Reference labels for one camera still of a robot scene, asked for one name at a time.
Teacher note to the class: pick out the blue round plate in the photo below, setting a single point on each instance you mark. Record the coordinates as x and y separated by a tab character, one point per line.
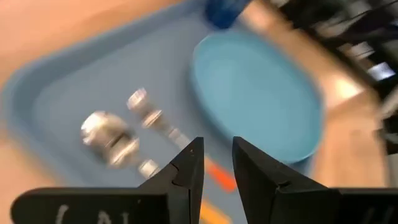
255	93

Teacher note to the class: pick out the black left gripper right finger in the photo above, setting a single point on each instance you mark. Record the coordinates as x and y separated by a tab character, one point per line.
270	196

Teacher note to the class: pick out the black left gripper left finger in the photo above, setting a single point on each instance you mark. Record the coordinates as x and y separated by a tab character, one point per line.
177	193

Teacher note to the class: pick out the light blue plastic tray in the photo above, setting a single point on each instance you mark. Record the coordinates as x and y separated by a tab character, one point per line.
124	62

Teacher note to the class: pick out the blue translucent plastic cup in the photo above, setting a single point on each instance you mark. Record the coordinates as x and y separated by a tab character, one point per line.
224	12

